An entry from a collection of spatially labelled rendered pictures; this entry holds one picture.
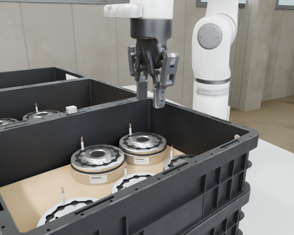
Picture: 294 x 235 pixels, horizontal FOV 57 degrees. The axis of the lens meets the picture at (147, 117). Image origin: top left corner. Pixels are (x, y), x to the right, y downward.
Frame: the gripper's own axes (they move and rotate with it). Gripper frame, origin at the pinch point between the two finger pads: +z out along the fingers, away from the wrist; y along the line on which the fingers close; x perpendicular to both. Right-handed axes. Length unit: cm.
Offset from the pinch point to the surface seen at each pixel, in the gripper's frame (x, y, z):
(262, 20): -266, 168, -11
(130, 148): 4.1, 0.6, 10.7
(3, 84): 20, 68, 10
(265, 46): -277, 167, 20
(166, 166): 2.0, -8.8, 10.5
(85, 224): 21.5, -21.6, 4.5
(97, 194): 14.2, -5.7, 13.8
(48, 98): 10.8, 38.4, 8.8
